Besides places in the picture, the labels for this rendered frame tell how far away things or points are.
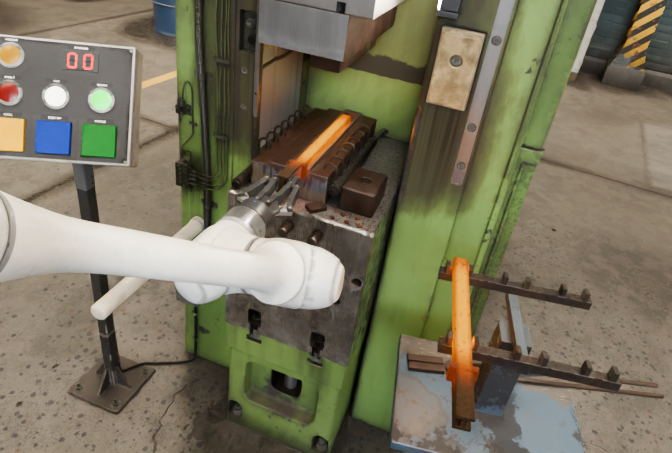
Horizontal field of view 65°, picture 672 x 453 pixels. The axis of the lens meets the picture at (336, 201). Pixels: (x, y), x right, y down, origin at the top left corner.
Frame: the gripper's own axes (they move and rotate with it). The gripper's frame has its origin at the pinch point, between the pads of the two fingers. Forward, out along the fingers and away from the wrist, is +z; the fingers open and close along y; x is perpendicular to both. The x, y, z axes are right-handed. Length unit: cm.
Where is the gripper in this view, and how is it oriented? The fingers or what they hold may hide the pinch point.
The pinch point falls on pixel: (289, 176)
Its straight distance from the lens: 121.6
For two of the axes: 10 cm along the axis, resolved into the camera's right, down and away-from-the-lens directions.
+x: 1.1, -8.2, -5.6
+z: 3.4, -4.9, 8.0
